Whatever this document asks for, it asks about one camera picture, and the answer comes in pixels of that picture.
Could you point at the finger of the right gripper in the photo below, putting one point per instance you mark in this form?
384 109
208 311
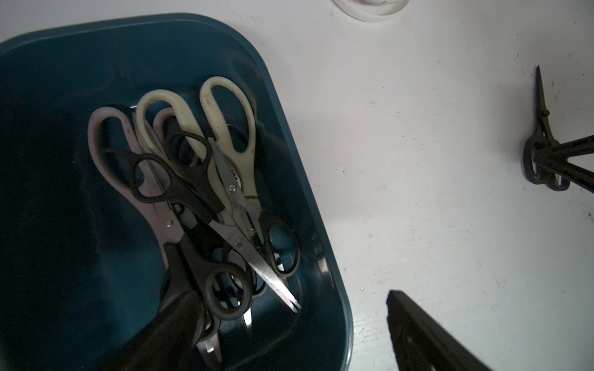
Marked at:
566 174
563 151

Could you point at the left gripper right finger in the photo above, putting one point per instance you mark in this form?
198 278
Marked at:
420 343

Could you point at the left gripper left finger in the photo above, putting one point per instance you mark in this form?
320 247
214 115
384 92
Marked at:
166 342

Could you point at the long black scissors back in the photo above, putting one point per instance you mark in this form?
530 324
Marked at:
542 138

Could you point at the teal plastic storage box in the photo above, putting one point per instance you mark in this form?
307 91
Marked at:
80 267

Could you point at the large black scissors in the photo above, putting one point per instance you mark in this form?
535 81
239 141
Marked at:
160 178

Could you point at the small black scissors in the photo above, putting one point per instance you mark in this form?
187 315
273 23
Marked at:
239 240
275 238

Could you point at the pink kitchen scissors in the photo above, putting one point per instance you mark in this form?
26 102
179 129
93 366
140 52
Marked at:
106 167

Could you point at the cream kitchen scissors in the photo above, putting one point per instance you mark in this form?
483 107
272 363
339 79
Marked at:
243 163

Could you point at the white utensil holder cup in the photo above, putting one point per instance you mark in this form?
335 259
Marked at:
372 11

